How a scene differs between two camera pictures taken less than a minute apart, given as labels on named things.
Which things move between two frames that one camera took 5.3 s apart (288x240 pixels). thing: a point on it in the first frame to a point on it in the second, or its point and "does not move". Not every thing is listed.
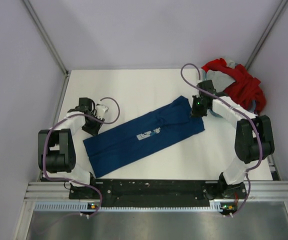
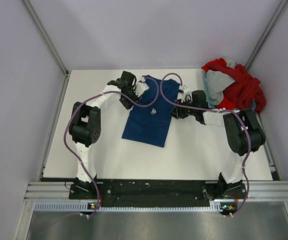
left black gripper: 94,131 to 135,98
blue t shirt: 141,136 to 148,122
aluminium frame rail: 272,190 does not move
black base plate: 157,192 does not move
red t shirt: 245,86 does not move
